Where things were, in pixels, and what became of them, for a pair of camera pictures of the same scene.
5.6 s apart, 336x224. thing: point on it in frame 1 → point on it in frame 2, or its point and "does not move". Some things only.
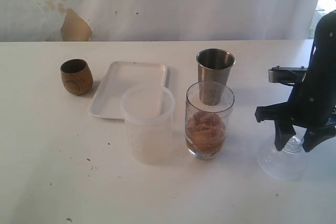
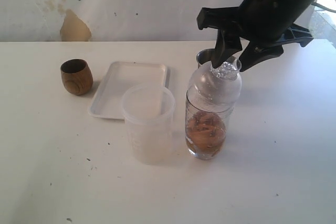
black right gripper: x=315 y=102 → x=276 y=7
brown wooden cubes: x=206 y=133 does not move
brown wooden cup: x=76 y=76 does not move
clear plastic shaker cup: x=208 y=105 does not move
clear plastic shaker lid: x=288 y=164 → x=216 y=89
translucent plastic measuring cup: x=148 y=110 does not move
